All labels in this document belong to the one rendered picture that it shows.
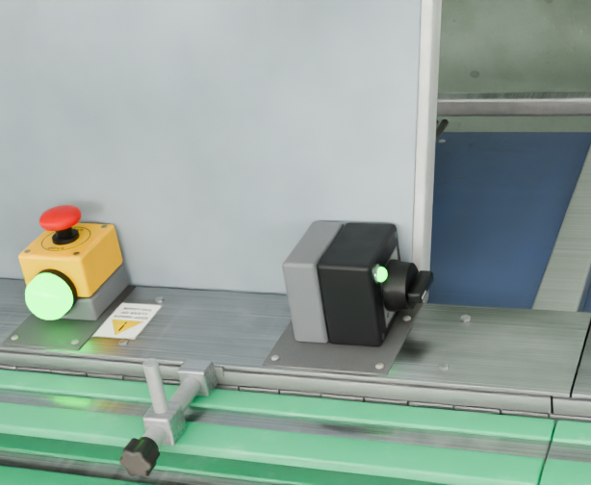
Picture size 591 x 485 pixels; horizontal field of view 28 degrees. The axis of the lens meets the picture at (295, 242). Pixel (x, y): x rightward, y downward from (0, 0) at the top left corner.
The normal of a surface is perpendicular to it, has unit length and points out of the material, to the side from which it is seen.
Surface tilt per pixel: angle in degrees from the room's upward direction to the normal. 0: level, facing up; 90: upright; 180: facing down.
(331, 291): 0
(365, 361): 90
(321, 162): 0
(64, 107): 0
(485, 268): 90
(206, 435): 90
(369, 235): 90
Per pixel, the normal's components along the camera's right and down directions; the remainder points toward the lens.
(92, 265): 0.93, 0.04
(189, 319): -0.15, -0.88
